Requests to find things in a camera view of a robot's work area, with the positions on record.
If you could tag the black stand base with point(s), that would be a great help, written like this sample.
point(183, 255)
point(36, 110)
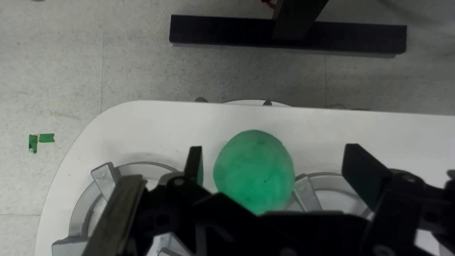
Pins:
point(228, 36)

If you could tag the green plush ball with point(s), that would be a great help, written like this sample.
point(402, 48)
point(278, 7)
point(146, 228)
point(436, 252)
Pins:
point(254, 171)

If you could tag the gray toy stove burner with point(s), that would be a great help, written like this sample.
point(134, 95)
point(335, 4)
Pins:
point(306, 192)
point(106, 176)

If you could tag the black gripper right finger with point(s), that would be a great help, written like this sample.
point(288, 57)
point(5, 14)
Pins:
point(365, 172)

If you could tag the green floor tape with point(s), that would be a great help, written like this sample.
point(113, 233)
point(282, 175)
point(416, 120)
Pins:
point(35, 141)

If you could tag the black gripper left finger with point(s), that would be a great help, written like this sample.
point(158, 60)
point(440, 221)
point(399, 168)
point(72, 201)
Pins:
point(195, 165)

